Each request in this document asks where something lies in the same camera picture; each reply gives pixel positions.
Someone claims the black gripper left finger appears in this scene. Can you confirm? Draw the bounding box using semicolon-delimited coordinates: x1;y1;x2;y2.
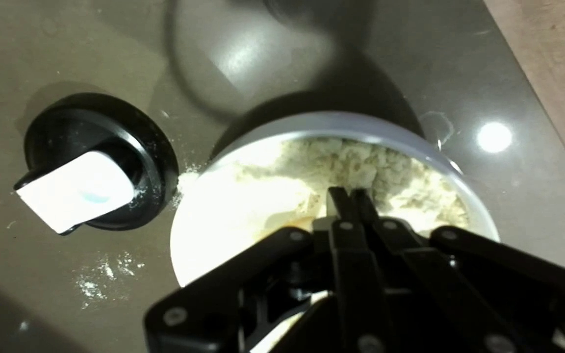
142;184;395;353

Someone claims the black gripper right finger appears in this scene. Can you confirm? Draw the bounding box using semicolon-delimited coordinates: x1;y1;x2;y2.
348;184;565;353

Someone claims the beige protein powder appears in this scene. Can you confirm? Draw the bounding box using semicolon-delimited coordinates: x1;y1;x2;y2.
229;135;470;239

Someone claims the white ceramic bowl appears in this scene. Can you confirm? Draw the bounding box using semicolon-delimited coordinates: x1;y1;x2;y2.
168;110;501;290

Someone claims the black lid with white flap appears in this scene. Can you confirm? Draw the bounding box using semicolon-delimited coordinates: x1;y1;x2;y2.
13;90;182;237

